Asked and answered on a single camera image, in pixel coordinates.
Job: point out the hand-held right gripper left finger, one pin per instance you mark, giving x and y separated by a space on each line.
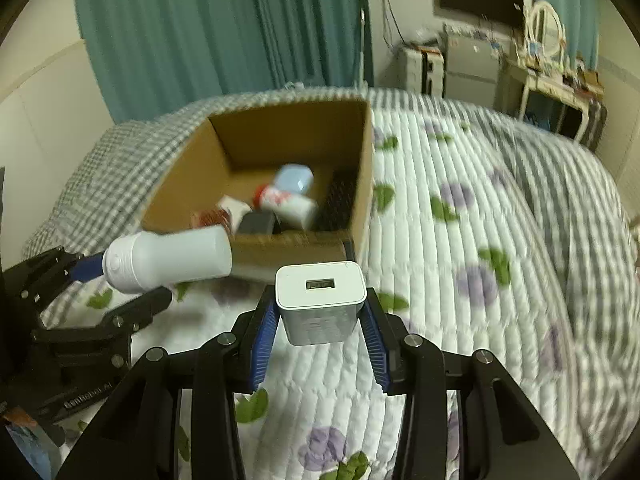
265 340

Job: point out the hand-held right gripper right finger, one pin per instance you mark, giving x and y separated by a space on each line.
375 340

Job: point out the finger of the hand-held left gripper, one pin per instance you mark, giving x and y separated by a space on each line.
87 267
135 310

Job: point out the white plastic bottle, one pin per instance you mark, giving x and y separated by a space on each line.
170 260

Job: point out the white cube charger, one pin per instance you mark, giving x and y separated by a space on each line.
320 305

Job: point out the black power bank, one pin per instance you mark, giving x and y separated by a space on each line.
257 223

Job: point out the small pink red packet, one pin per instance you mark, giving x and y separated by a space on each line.
212 218

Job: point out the white tube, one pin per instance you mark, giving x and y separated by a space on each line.
285 204

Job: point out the white plug adapter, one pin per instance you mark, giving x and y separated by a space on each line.
234 206

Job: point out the black remote control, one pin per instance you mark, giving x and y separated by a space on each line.
340 200

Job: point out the light blue packet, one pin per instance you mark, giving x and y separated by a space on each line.
296 179

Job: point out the cardboard box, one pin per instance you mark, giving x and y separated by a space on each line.
280 145

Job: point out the white floral quilt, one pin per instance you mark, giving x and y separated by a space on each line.
450 270

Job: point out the wide teal curtain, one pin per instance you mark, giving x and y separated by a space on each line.
170 35

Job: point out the grey checked blanket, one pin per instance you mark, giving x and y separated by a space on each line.
575 185

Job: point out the white drawer unit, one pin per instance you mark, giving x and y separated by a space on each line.
412 70

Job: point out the small silver fridge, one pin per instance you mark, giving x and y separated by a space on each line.
472 67

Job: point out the white pole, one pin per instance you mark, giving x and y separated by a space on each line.
362 50

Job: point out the white dressing table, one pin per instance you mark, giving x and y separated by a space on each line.
540 85

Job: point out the narrow teal curtain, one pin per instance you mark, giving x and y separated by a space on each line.
320 20

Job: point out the white oval vanity mirror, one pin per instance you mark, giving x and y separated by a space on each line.
545 30

